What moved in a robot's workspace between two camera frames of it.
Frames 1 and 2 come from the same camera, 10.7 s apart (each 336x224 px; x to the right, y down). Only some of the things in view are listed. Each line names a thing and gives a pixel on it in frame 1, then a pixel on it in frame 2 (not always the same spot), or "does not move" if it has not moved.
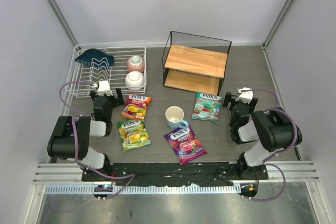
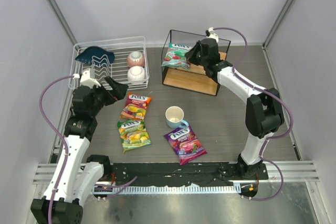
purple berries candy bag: [186, 144] does not move
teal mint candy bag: [207, 107] → [175, 56]
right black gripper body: [230, 100] → [198, 53]
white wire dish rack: [108, 65] does not move
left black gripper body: [115, 98] → [106, 92]
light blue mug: [174, 115] does not move
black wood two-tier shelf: [195, 63] does not move
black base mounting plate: [130, 174] does not move
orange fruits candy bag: [135, 107] does not move
